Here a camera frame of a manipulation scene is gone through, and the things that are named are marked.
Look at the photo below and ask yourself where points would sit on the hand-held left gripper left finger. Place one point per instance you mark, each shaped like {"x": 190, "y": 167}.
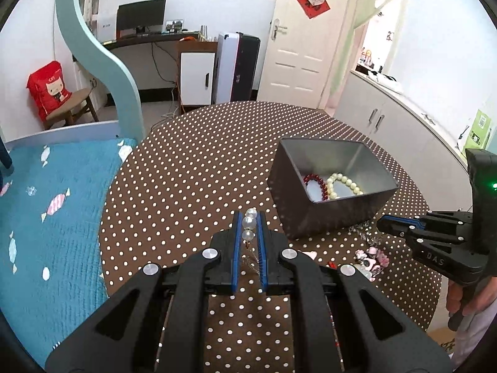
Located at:
{"x": 234, "y": 258}

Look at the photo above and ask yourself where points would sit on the black white charm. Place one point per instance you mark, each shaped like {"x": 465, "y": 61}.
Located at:
{"x": 360, "y": 258}

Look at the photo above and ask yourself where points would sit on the person's pink clothing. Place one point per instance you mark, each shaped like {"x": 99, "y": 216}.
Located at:
{"x": 479, "y": 326}

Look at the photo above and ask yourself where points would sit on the red heart door decoration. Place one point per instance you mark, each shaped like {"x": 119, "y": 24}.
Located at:
{"x": 312, "y": 2}

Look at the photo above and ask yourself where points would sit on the pearl bead jewelry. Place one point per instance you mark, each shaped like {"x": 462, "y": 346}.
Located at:
{"x": 248, "y": 223}

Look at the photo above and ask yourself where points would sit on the grey crystal pendant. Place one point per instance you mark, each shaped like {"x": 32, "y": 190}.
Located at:
{"x": 363, "y": 235}

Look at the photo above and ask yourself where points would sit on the black white cloth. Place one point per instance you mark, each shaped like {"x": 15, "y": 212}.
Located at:
{"x": 382, "y": 79}

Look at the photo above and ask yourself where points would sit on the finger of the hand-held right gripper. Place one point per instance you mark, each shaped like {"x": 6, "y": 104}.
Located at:
{"x": 435, "y": 248}
{"x": 446, "y": 217}

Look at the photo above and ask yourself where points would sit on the red cartoon bag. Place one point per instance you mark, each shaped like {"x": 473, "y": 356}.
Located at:
{"x": 48, "y": 89}

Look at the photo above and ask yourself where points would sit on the blue candy print blanket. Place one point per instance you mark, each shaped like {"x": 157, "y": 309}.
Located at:
{"x": 58, "y": 260}

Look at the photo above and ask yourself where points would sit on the photo frame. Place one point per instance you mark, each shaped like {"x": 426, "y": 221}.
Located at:
{"x": 174, "y": 25}

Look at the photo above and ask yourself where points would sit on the pink bear charm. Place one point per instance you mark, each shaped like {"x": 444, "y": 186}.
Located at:
{"x": 378, "y": 256}

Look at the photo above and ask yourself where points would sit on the white room door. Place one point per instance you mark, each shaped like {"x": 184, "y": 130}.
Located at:
{"x": 303, "y": 58}

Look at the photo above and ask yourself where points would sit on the white bed footboard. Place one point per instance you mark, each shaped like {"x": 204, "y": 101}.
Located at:
{"x": 70, "y": 134}

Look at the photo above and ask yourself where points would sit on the white door small cabinet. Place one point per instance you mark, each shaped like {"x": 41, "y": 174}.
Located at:
{"x": 196, "y": 79}

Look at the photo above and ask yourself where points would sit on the white tall appliance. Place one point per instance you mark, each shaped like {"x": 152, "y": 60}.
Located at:
{"x": 225, "y": 70}

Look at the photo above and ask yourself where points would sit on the green box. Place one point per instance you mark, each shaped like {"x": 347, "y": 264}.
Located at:
{"x": 479, "y": 130}

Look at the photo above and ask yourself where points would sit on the black suitcase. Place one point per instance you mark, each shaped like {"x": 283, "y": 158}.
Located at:
{"x": 246, "y": 68}

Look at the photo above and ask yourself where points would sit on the dark curved desk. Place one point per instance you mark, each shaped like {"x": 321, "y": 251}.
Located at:
{"x": 155, "y": 39}

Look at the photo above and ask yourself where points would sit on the small pink charm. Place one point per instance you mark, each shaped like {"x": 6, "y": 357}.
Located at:
{"x": 309, "y": 255}

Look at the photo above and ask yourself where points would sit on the black computer monitor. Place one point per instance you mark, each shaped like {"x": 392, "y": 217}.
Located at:
{"x": 141, "y": 14}

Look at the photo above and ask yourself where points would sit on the teal curved bed frame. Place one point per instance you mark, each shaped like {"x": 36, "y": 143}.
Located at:
{"x": 112, "y": 77}

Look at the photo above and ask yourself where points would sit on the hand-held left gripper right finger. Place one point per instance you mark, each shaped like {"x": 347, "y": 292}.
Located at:
{"x": 262, "y": 258}

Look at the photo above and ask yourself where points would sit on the wooden stool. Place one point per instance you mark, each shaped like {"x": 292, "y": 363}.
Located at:
{"x": 77, "y": 99}

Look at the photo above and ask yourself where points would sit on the cardboard box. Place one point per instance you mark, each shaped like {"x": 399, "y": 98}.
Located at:
{"x": 442, "y": 342}

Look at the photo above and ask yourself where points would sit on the grey storage box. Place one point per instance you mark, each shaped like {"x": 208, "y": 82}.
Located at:
{"x": 295, "y": 209}

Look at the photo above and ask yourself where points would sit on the white counter cabinet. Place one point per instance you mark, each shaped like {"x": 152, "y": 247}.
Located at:
{"x": 403, "y": 132}

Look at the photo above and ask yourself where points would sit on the person's right hand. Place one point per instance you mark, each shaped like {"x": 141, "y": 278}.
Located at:
{"x": 452, "y": 299}

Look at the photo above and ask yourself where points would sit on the small figurines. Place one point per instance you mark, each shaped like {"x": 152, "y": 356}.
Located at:
{"x": 367, "y": 57}

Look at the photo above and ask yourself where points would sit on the white box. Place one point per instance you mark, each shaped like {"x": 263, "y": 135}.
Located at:
{"x": 105, "y": 31}

